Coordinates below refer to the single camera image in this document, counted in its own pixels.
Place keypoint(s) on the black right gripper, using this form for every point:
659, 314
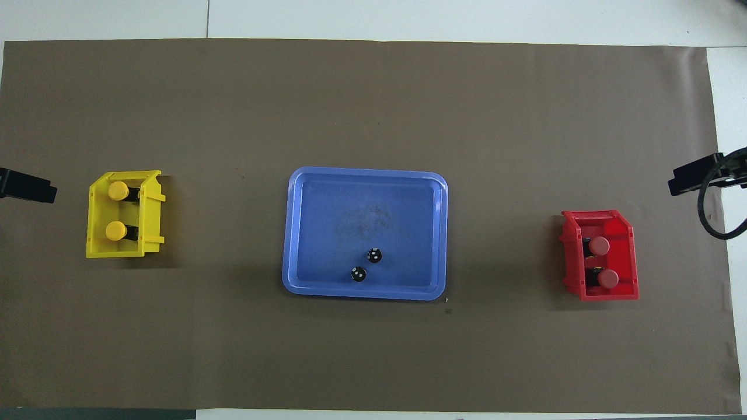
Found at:
738, 169

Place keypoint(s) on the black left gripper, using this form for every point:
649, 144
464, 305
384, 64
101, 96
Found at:
4, 184

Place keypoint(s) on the yellow push button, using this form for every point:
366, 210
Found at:
116, 231
118, 191

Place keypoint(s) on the red push button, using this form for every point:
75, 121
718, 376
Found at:
599, 245
608, 279

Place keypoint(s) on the blue plastic tray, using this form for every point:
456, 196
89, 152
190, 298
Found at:
327, 233

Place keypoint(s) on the red plastic bin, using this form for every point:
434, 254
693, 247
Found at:
621, 230

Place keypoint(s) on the yellow plastic bin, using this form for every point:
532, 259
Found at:
150, 216

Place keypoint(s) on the black cylindrical knob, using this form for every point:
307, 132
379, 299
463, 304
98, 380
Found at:
358, 274
374, 255

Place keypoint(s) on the brown paper table mat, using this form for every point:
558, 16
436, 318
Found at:
373, 350

